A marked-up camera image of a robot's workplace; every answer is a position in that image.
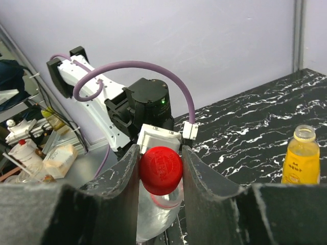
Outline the red label clear bottle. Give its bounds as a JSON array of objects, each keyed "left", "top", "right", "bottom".
[{"left": 136, "top": 181, "right": 184, "bottom": 243}]

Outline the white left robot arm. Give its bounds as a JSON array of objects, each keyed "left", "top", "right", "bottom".
[{"left": 47, "top": 46, "right": 181, "bottom": 157}]

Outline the red bottle cap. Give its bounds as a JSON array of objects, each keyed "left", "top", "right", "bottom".
[{"left": 139, "top": 146, "right": 183, "bottom": 196}]

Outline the yellow juice bottle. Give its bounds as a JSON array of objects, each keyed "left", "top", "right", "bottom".
[{"left": 281, "top": 125, "right": 320, "bottom": 185}]

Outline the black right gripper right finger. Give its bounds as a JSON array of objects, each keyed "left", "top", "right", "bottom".
[{"left": 182, "top": 146, "right": 326, "bottom": 244}]

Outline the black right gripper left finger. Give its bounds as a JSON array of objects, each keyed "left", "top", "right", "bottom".
[{"left": 1, "top": 144, "right": 139, "bottom": 244}]

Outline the cardboard box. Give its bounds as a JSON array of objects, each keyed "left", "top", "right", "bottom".
[{"left": 43, "top": 144, "right": 78, "bottom": 179}]

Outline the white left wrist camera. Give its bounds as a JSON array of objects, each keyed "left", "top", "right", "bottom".
[{"left": 137, "top": 121, "right": 199, "bottom": 155}]

